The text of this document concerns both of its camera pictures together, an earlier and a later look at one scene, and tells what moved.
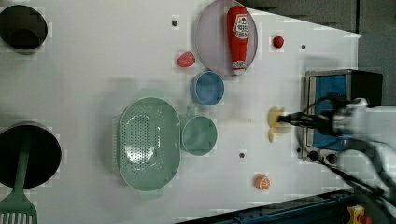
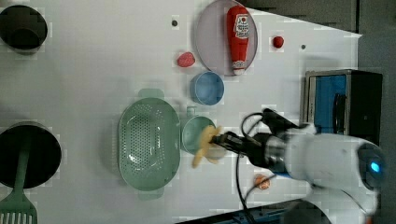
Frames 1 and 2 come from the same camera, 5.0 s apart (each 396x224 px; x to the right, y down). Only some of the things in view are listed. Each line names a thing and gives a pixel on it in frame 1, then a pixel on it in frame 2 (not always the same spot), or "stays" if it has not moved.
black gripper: [323, 122] -> [258, 147]
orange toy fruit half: [262, 182] stays
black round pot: [45, 154] stays
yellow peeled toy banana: [276, 128] -> [205, 147]
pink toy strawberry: [186, 60] stays
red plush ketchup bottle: [238, 30] stays
